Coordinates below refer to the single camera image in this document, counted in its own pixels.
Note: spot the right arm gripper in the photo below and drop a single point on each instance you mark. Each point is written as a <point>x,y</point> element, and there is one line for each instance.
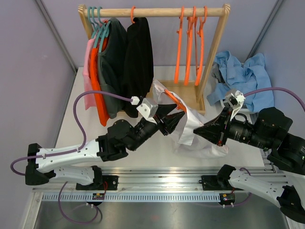
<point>214,130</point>

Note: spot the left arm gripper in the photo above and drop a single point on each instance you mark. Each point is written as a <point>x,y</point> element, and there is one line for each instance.
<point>170,121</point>

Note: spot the orange hanger of white shirt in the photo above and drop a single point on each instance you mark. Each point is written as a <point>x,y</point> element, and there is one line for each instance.
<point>179,104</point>

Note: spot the white shirt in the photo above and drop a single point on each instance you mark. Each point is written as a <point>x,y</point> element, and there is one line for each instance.
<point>187,143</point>

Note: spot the black shirt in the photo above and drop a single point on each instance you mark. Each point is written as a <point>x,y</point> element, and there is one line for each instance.
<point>138,62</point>

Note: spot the orange hanger of black shirt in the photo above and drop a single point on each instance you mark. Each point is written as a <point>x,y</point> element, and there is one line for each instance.
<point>132,14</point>

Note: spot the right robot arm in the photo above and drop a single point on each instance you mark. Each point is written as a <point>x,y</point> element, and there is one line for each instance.
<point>270,132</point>

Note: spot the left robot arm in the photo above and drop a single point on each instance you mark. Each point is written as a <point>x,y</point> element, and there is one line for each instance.
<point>49,164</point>

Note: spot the blue shirt pile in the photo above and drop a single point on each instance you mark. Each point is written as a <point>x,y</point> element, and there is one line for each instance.
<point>245,77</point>

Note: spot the dark grey shirt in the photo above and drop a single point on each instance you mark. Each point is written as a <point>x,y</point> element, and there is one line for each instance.
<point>111,58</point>

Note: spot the pink shirt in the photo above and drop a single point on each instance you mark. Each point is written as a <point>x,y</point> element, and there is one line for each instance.
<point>89,100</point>

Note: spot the orange shirt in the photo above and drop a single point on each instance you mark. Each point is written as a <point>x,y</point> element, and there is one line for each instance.
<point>100,103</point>

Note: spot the wooden clothes rack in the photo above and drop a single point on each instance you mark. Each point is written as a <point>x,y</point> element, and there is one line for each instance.
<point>167,42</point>

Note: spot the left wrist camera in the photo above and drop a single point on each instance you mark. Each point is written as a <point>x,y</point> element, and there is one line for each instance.
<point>148,109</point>

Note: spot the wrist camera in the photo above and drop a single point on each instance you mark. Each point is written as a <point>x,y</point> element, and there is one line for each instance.
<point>236,100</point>
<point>148,109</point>

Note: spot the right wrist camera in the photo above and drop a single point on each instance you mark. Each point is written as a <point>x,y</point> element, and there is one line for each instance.
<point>236,100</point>

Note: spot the aluminium rail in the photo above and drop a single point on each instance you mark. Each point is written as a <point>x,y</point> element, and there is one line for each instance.
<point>130,180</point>

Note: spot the white cable duct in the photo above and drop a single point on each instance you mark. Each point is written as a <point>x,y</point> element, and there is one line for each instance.
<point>131,197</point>

